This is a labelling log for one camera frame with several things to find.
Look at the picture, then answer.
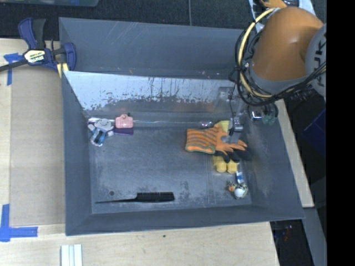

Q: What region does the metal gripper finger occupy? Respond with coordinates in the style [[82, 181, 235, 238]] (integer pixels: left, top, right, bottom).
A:
[[229, 124, 245, 145]]

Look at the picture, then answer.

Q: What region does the yellow rubber glove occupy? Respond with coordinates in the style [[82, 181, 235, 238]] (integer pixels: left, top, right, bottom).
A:
[[211, 120, 241, 174]]

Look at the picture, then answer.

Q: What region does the orange and black striped glove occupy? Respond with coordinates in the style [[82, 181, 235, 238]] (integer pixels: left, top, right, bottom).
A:
[[185, 124, 253, 161]]

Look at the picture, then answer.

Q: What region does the spotted orange and white toy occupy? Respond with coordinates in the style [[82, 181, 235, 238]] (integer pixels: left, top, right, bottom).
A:
[[227, 181, 249, 200]]

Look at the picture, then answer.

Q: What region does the grey metal bin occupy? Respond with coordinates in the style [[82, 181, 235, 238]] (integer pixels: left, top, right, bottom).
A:
[[58, 17, 306, 237]]

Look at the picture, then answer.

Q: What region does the black comb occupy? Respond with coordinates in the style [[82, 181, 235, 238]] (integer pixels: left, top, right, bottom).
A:
[[95, 191, 176, 204]]

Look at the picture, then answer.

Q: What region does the pink toy bag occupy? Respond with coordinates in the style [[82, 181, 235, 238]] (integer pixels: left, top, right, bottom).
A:
[[114, 113, 134, 129]]

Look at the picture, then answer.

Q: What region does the grey and blue toy figure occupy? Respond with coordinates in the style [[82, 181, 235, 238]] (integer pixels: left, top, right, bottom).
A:
[[87, 117, 115, 147]]

